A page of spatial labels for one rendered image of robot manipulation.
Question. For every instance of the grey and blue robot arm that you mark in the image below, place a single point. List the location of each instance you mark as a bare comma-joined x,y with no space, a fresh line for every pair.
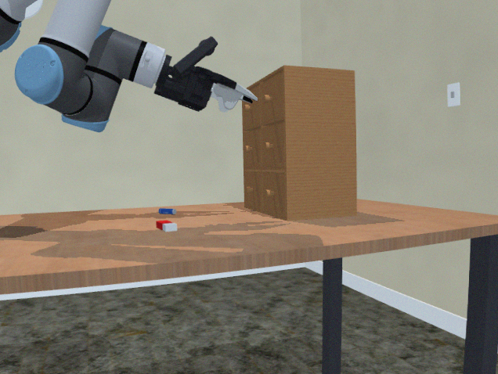
51,72

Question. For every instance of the blue aa battery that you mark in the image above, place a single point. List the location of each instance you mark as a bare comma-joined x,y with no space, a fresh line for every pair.
167,211

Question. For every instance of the brown wooden chest of drawers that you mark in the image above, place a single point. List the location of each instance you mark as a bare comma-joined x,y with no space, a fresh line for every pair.
320,142

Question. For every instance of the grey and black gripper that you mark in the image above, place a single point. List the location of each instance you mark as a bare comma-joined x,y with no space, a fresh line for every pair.
198,81

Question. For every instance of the brown wooden drawer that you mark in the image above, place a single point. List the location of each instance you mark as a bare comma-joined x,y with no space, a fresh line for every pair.
273,146
252,148
274,193
252,117
253,189
272,92

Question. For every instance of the red and white eraser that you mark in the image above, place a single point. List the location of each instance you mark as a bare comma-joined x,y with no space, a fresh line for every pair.
166,226

